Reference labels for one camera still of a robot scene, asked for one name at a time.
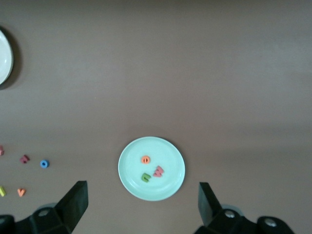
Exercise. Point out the green plate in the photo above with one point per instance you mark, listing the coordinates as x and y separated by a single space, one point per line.
136 190

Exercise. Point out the green foam letter u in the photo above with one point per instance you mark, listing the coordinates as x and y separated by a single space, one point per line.
143 177

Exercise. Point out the pink foam letter w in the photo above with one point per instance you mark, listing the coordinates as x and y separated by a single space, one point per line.
158 171

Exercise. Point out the salmon foam letter f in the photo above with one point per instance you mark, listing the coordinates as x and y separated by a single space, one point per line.
1 151

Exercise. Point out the dark red foam letter n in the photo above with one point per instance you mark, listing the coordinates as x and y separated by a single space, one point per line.
24 159

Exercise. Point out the beige plate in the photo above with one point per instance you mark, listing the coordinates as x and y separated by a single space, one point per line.
5 58

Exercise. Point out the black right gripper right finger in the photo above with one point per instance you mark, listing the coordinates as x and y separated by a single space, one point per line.
214 219

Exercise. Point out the orange foam letter e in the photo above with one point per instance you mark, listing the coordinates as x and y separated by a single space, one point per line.
145 159

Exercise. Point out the brown paper table cover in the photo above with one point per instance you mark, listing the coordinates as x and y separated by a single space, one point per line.
170 73

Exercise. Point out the orange foam letter v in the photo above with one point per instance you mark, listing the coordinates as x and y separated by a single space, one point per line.
21 193

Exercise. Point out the yellow foam letter k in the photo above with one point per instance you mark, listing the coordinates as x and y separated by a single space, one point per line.
2 191

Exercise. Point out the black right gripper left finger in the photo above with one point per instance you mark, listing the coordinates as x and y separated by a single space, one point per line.
65 214

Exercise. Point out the blue foam letter o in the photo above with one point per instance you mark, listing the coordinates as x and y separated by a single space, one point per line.
41 164

